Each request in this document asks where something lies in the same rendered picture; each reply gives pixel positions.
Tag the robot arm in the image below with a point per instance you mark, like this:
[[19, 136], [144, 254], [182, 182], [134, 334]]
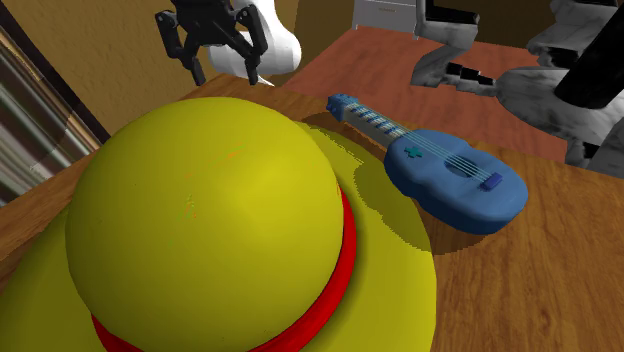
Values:
[[282, 48]]

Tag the blue toy ukulele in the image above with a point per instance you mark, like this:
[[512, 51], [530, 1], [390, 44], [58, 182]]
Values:
[[453, 185]]

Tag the white cabinet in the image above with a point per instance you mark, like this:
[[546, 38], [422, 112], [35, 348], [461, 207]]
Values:
[[385, 12]]

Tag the yellow hat with red band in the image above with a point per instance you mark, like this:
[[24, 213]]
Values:
[[204, 219]]

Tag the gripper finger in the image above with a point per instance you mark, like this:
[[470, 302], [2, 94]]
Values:
[[257, 41], [168, 34]]

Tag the wooden table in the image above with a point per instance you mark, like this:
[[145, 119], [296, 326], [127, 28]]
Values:
[[536, 273]]

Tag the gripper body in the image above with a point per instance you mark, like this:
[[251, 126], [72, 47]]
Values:
[[207, 14]]

